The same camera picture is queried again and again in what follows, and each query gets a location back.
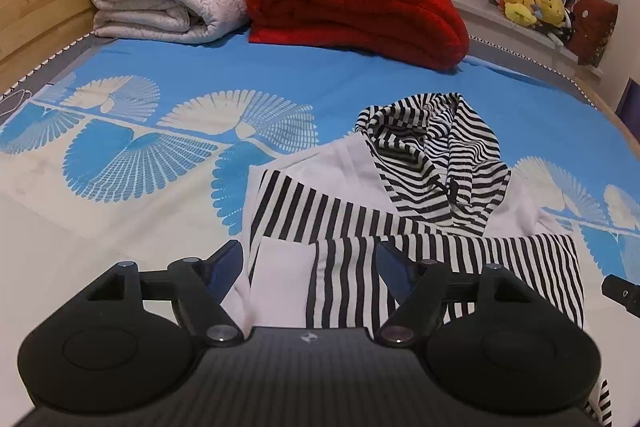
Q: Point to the black white striped hooded garment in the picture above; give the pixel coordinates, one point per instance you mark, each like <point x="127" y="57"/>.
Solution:
<point x="430" y="167"/>

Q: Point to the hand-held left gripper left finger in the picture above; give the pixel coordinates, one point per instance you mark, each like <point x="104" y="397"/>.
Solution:
<point x="227" y="269"/>

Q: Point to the brown patterned cushion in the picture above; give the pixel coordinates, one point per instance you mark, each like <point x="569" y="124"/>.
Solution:
<point x="595" y="29"/>

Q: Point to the wooden headboard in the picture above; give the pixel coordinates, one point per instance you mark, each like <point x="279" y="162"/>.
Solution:
<point x="40" y="2"/>

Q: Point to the blue cream patterned bed sheet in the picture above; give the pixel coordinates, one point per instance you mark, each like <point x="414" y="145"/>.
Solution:
<point x="165" y="132"/>

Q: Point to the white textured folded blanket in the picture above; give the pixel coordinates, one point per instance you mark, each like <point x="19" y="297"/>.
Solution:
<point x="160" y="4"/>

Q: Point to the purple object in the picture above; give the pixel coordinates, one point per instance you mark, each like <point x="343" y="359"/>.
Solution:
<point x="631" y="99"/>

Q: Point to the yellow plush toy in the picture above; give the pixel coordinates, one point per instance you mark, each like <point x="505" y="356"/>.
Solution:
<point x="550" y="6"/>
<point x="517" y="11"/>

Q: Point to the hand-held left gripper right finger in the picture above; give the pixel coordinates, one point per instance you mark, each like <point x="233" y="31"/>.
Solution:
<point x="395" y="274"/>

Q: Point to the red folded blanket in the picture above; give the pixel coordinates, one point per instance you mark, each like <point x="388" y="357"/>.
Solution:
<point x="350" y="2"/>

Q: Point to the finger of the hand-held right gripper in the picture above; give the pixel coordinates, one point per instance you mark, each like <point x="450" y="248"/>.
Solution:
<point x="622" y="291"/>

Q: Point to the white windowsill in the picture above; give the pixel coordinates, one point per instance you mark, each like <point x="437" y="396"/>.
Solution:
<point x="480" y="4"/>

